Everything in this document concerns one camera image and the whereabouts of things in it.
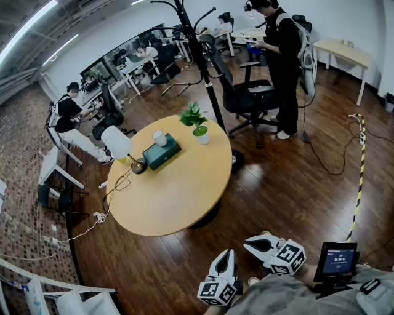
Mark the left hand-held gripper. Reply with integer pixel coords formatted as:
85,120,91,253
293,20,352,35
197,248,244,308

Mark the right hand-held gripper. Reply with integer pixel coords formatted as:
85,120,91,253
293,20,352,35
243,234,307,276

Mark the green plant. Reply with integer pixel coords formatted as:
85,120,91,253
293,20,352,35
177,101,211,145

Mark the person's left forearm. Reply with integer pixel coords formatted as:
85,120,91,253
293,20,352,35
203,304,230,315

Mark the person's right forearm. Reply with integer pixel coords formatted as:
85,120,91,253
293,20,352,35
294,263,320,289

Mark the black round table base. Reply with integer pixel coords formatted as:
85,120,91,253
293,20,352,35
188,199,222,230

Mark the person's grey shirt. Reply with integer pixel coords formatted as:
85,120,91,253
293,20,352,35
224,264,394,315

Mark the black chest-mounted screen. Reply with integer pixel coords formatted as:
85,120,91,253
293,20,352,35
313,242,360,298

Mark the yellow black striped tape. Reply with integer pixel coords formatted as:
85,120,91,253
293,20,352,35
344,115,367,244

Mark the dark green box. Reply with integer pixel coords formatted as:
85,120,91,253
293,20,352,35
141,132,182,171

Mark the white cup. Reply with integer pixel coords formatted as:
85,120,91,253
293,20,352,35
151,130,168,146

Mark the black office chair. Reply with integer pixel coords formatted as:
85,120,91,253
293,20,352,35
291,14,313,34
92,82,138,142
199,33,283,150

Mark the black coat rack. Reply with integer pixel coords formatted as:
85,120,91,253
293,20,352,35
150,0,246,175

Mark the white shelf rack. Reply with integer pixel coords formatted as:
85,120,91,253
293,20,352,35
0,258,121,315

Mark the white table lamp brass base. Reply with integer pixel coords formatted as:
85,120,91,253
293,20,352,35
100,125,148,175

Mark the black stool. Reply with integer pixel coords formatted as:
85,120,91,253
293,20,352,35
37,183,90,219

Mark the black cantilever chair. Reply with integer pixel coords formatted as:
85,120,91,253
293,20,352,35
150,44,193,97

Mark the small white table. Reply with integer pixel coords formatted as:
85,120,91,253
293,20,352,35
38,146,86,197

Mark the pale wooden desk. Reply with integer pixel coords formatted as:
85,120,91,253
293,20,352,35
312,38,373,107

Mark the pale round table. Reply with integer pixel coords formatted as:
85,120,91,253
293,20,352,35
230,28,266,39

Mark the white desk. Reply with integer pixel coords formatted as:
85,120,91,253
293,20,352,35
78,86,124,122
119,57,161,97

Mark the dark glass window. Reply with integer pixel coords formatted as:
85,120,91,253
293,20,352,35
79,23,164,81

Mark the long ceiling light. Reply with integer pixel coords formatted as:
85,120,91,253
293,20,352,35
41,33,80,67
0,0,59,62

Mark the black strap buckle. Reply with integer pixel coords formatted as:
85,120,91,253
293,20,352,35
360,278,382,295

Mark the white power strip with cable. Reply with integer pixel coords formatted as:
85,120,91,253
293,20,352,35
57,180,108,244

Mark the black lamp cable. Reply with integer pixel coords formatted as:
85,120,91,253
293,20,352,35
106,171,133,216

